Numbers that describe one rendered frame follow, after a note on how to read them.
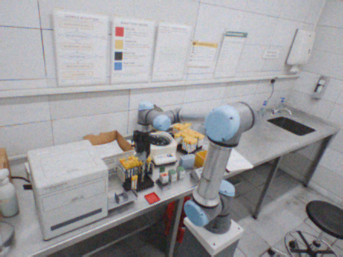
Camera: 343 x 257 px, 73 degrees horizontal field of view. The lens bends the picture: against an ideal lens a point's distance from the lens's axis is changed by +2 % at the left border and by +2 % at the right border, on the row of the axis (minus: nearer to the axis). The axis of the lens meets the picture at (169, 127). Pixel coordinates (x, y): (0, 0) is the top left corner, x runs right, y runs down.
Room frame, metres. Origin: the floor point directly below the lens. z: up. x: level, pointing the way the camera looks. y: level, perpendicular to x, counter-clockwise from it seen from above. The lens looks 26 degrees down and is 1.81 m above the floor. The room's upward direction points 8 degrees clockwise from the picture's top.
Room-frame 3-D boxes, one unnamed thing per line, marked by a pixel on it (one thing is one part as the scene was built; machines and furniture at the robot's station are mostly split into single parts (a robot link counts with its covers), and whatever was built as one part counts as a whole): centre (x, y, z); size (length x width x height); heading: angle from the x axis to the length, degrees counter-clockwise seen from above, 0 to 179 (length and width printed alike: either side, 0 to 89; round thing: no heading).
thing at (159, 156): (1.44, 0.06, 0.94); 0.30 x 0.24 x 0.12; 30
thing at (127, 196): (0.89, 0.21, 0.92); 0.21 x 0.07 x 0.05; 129
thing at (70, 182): (0.84, 0.42, 1.03); 0.31 x 0.27 x 0.30; 129
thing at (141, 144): (1.06, 0.14, 1.19); 0.09 x 0.08 x 0.12; 129
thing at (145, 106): (1.06, 0.13, 1.35); 0.09 x 0.08 x 0.11; 47
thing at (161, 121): (1.01, 0.05, 1.35); 0.11 x 0.11 x 0.08; 47
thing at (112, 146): (1.26, 0.38, 0.95); 0.29 x 0.25 x 0.15; 39
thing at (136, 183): (1.06, 0.13, 0.93); 0.17 x 0.09 x 0.11; 129
